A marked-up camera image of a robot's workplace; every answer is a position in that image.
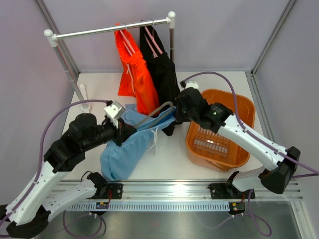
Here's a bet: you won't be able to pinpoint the grey clothes hanger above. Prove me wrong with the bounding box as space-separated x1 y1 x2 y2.
134 101 174 129

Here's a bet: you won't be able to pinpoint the light blue shorts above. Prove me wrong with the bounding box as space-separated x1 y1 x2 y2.
100 109 175 181

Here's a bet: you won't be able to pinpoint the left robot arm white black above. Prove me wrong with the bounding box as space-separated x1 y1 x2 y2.
0 113 137 239

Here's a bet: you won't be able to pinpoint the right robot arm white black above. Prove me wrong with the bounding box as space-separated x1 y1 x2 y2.
176 87 301 198

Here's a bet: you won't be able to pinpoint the black shorts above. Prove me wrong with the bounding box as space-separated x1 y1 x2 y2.
139 20 181 136

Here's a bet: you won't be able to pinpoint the orange shorts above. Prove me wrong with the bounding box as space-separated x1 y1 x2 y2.
114 29 160 115

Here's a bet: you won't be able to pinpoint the orange plastic basket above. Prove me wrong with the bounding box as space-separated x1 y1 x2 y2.
185 89 256 171

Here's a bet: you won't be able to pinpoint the silver white clothes rack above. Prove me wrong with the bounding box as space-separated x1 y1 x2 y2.
43 11 176 101

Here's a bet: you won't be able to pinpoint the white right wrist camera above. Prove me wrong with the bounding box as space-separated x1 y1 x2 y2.
180 80 199 90

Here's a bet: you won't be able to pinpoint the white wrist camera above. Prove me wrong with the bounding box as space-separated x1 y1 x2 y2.
104 101 126 128
180 80 199 90

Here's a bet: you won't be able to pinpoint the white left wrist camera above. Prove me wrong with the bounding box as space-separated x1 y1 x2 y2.
104 101 126 128

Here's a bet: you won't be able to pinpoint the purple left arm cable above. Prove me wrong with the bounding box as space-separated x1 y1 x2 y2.
0 99 112 226

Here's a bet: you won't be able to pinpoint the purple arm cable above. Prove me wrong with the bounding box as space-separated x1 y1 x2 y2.
0 99 112 226
183 71 319 180

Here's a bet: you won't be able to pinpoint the white slotted cable duct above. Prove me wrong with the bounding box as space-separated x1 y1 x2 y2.
67 201 230 212

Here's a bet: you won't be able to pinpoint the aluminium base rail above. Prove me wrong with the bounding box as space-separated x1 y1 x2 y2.
53 180 304 202

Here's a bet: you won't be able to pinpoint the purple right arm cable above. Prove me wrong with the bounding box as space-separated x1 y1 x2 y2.
183 71 319 180

